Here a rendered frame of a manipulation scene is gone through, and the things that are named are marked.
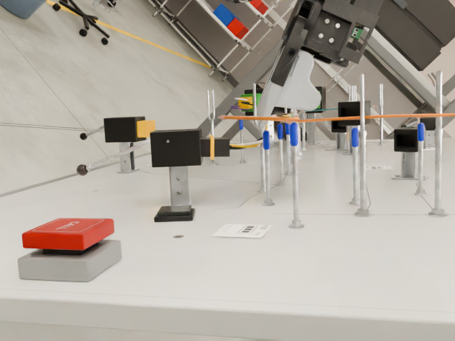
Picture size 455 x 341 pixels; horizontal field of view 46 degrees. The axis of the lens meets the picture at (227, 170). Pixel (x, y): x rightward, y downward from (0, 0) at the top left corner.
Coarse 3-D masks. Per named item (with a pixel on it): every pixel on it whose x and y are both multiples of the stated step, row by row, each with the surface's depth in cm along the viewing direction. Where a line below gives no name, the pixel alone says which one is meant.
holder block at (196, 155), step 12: (156, 132) 60; (168, 132) 60; (180, 132) 60; (192, 132) 60; (156, 144) 60; (168, 144) 60; (180, 144) 60; (192, 144) 60; (156, 156) 60; (168, 156) 60; (180, 156) 60; (192, 156) 60
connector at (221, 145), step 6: (204, 138) 62; (216, 138) 62; (222, 138) 62; (228, 138) 62; (204, 144) 61; (210, 144) 61; (216, 144) 61; (222, 144) 61; (228, 144) 61; (204, 150) 61; (210, 150) 61; (216, 150) 61; (222, 150) 61; (228, 150) 61; (204, 156) 61; (210, 156) 61; (216, 156) 61; (222, 156) 61; (228, 156) 61
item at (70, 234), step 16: (48, 224) 41; (64, 224) 41; (80, 224) 40; (96, 224) 40; (112, 224) 42; (32, 240) 38; (48, 240) 38; (64, 240) 38; (80, 240) 37; (96, 240) 39
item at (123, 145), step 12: (108, 120) 95; (120, 120) 94; (132, 120) 93; (108, 132) 95; (120, 132) 94; (132, 132) 94; (120, 144) 96; (132, 144) 97; (120, 156) 96; (132, 156) 98; (132, 168) 98
